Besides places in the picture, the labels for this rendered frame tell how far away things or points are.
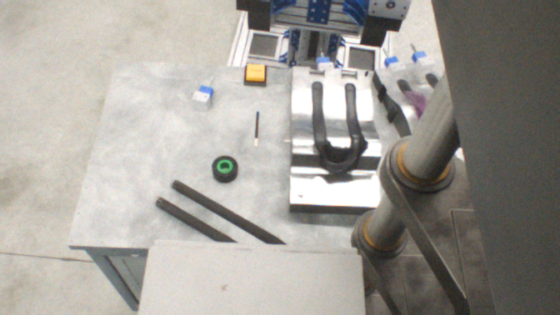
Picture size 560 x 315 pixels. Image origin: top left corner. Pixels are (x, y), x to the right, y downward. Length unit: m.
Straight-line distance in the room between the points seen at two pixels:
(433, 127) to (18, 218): 2.20
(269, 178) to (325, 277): 0.86
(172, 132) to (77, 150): 1.10
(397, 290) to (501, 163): 0.59
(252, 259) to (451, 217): 0.28
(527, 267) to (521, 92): 0.10
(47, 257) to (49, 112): 0.82
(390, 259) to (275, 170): 0.70
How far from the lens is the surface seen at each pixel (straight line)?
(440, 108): 0.59
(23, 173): 2.69
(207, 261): 0.70
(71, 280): 2.37
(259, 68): 1.74
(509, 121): 0.34
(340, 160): 1.47
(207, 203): 1.42
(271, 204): 1.48
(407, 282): 0.92
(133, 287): 1.93
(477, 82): 0.39
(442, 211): 0.70
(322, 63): 1.75
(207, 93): 1.65
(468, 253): 0.68
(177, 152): 1.59
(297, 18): 2.08
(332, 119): 1.56
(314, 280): 0.69
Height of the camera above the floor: 2.12
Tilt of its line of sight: 58 degrees down
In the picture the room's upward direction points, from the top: 5 degrees clockwise
